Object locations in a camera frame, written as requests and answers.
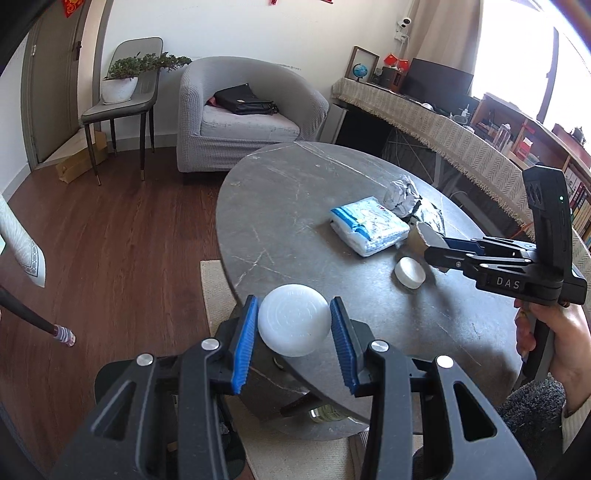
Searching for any black monitor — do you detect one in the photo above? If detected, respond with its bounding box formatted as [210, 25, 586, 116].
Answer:
[402, 58, 475, 107]

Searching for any white flat panel appliance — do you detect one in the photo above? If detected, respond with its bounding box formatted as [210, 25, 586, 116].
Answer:
[321, 102, 347, 145]

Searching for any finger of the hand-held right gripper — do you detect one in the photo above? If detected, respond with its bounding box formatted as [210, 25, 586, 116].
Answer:
[422, 228, 539, 260]
[424, 247, 490, 280]

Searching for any grey marble round table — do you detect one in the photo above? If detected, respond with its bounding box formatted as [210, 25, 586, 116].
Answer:
[216, 141, 532, 441]

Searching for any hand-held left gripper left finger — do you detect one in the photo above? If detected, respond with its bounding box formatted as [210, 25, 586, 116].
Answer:
[48, 295, 259, 480]

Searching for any person's right forearm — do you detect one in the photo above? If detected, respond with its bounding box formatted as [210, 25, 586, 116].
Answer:
[496, 374, 591, 480]

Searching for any grey door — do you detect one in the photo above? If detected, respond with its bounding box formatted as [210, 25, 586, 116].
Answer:
[21, 0, 93, 164]

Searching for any grey upholstered chair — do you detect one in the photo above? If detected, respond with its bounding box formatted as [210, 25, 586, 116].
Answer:
[81, 37, 164, 186]

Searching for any black bag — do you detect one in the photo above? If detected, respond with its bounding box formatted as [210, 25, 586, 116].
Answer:
[213, 83, 280, 116]

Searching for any beige rug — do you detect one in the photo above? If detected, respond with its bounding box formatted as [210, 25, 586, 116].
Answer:
[199, 260, 426, 480]

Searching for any grey armchair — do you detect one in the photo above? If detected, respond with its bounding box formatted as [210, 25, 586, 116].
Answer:
[177, 56, 329, 174]

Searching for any crumpled silver foil wrapper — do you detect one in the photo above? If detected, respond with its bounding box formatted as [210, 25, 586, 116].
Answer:
[411, 200, 446, 236]

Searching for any potted bonsai white pot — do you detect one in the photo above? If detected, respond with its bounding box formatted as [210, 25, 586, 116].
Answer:
[100, 52, 192, 104]

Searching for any person's right hand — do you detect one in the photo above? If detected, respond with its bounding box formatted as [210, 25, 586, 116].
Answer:
[515, 298, 591, 414]

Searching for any wooden picture frame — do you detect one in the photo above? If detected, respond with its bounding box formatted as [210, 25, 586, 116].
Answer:
[345, 45, 380, 84]

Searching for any black table leg with sock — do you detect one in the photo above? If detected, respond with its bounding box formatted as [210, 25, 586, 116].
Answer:
[0, 286, 77, 348]

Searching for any brown wooden speaker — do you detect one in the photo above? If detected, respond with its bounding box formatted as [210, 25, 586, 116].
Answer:
[381, 66, 407, 90]

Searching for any blue white tissue packet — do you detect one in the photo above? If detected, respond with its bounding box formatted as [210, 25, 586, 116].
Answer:
[329, 196, 411, 258]

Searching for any crumpled white paper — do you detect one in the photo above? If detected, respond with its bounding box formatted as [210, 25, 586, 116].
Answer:
[382, 174, 423, 217]

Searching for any brown cardboard box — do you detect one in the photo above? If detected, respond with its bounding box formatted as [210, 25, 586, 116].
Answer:
[55, 130, 109, 184]

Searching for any wooden bookshelf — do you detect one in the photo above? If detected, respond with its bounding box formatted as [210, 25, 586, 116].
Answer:
[471, 92, 591, 250]

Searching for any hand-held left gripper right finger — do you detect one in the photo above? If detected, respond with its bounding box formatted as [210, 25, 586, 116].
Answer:
[329, 296, 539, 480]

